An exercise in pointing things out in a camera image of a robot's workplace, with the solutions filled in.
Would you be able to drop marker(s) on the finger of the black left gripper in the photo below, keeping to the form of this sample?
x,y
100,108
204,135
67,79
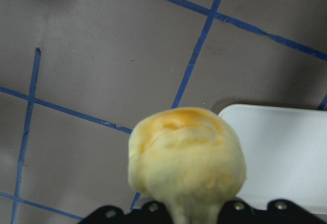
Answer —
x,y
149,212

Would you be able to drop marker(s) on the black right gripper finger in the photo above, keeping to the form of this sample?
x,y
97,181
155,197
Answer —
x,y
277,211

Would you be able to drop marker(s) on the yellow bread roll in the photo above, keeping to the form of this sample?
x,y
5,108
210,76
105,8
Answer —
x,y
188,159

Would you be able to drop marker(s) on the cream rectangular tray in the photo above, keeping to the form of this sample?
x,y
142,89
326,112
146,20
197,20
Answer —
x,y
285,155

